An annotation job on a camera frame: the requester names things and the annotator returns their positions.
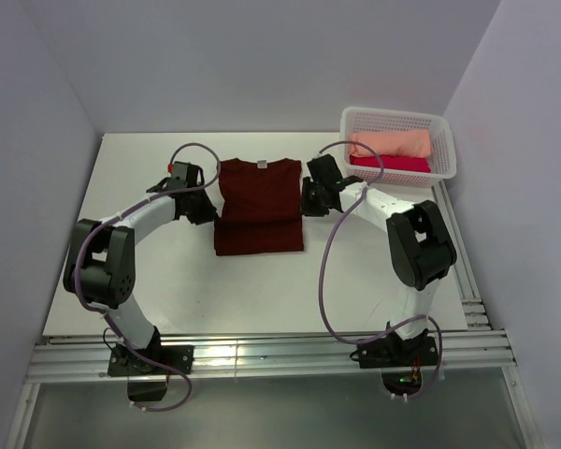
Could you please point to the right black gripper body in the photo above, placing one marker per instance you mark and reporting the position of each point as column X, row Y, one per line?
column 312, row 202

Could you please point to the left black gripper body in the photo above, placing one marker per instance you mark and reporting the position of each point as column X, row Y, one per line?
column 201, row 208

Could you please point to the dark red t-shirt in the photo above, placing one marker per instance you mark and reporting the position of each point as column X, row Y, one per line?
column 261, row 208

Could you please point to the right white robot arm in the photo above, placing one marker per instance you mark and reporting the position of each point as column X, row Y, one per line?
column 420, row 246

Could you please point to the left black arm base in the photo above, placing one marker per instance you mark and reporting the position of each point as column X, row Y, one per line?
column 148, row 379

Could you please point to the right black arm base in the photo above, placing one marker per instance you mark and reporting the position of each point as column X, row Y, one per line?
column 408, row 367

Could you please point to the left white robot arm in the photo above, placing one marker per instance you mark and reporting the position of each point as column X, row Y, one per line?
column 100, row 268

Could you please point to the white plastic basket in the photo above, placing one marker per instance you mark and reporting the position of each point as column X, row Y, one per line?
column 442, row 160

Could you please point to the rolled pink t-shirt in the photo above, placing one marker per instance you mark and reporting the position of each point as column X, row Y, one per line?
column 401, row 163

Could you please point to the rolled peach t-shirt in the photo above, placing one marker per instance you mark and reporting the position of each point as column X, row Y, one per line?
column 413, row 143

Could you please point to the aluminium rail frame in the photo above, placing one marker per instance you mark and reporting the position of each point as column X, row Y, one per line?
column 264, row 344

